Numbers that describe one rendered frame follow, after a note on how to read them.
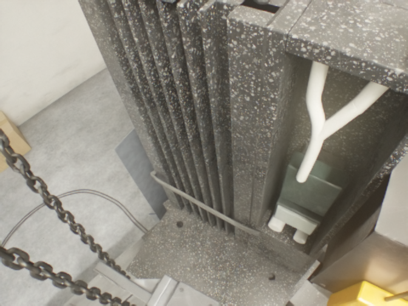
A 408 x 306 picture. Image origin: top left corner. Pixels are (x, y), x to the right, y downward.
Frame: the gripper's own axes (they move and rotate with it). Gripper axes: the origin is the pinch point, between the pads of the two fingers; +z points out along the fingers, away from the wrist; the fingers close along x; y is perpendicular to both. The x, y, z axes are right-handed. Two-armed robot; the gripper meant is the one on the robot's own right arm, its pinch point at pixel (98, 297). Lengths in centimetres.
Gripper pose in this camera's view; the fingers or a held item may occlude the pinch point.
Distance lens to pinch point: 39.5
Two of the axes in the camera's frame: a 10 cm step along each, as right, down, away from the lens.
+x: 4.7, -7.3, 4.9
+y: 0.8, 6.0, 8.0
